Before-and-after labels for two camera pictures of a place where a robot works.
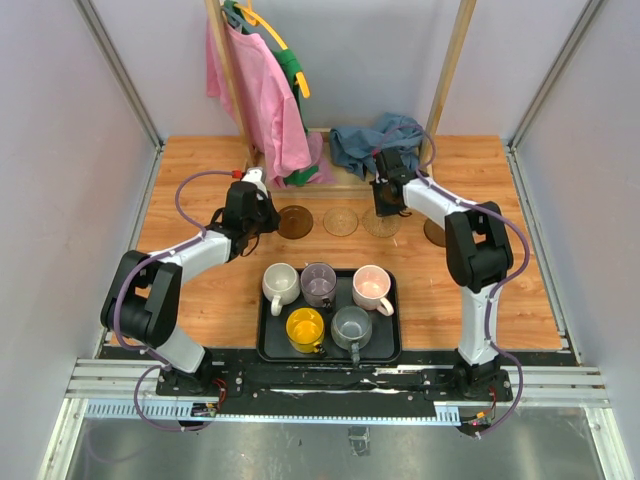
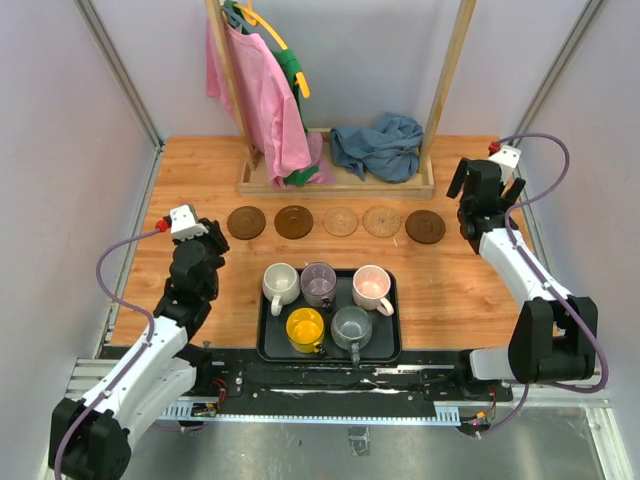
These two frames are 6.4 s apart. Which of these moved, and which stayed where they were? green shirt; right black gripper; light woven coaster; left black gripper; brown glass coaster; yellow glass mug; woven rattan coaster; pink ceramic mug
Moved: left black gripper; right black gripper
Stayed: green shirt; yellow glass mug; pink ceramic mug; brown glass coaster; light woven coaster; woven rattan coaster
